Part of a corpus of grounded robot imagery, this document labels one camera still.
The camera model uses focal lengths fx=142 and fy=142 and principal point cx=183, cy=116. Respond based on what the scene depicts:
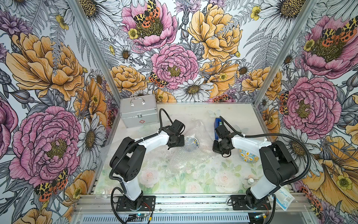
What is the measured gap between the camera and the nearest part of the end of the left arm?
703 millimetres

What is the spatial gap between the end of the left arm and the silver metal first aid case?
25 centimetres

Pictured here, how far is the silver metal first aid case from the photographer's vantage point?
978 mm
